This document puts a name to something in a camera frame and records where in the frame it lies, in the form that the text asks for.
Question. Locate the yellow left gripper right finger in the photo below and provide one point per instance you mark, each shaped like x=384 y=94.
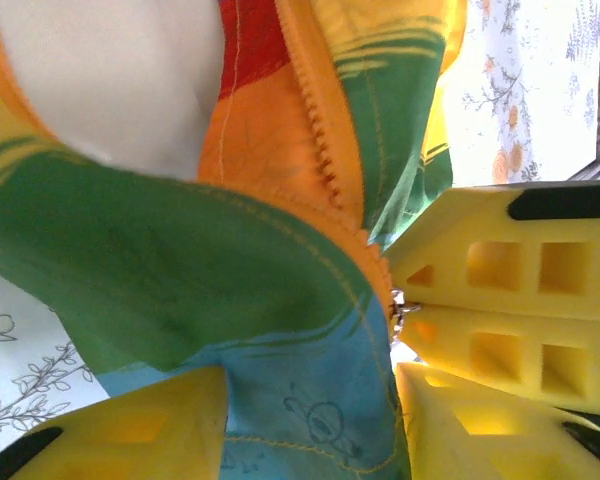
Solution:
x=445 y=440

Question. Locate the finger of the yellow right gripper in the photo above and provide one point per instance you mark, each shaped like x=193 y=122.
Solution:
x=530 y=332
x=460 y=225

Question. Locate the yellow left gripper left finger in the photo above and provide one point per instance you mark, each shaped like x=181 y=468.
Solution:
x=130 y=435

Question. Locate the silver zipper pull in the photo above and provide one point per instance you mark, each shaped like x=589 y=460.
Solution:
x=397 y=312

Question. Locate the multicoloured zippered fabric pouch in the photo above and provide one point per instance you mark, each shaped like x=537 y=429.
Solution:
x=130 y=250

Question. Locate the floral print table cover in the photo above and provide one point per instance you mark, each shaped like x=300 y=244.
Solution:
x=530 y=75

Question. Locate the aluminium frame rail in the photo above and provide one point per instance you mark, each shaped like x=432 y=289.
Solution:
x=597 y=171

